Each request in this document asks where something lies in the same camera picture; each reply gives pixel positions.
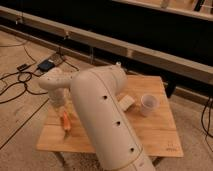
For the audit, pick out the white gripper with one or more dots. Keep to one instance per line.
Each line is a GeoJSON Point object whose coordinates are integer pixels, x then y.
{"type": "Point", "coordinates": [57, 99]}

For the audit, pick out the orange pepper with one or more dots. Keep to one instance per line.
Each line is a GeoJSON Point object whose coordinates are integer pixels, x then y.
{"type": "Point", "coordinates": [66, 122]}

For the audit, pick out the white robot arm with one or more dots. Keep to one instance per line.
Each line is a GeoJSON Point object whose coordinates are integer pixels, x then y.
{"type": "Point", "coordinates": [93, 94]}

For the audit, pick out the black power adapter box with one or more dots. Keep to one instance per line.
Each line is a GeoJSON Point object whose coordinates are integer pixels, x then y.
{"type": "Point", "coordinates": [46, 65]}

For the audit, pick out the small black plug box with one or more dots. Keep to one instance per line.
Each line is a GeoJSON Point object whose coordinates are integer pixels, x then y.
{"type": "Point", "coordinates": [22, 67]}

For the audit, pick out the white sponge block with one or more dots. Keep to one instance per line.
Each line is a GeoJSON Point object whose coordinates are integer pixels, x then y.
{"type": "Point", "coordinates": [126, 102]}

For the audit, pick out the white paper cup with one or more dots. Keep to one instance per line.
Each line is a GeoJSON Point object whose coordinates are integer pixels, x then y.
{"type": "Point", "coordinates": [149, 103]}

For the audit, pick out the long wooden beam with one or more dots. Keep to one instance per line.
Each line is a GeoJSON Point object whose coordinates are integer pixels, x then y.
{"type": "Point", "coordinates": [172, 63]}

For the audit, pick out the wooden table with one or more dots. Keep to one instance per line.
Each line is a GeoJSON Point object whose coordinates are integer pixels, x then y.
{"type": "Point", "coordinates": [157, 132]}

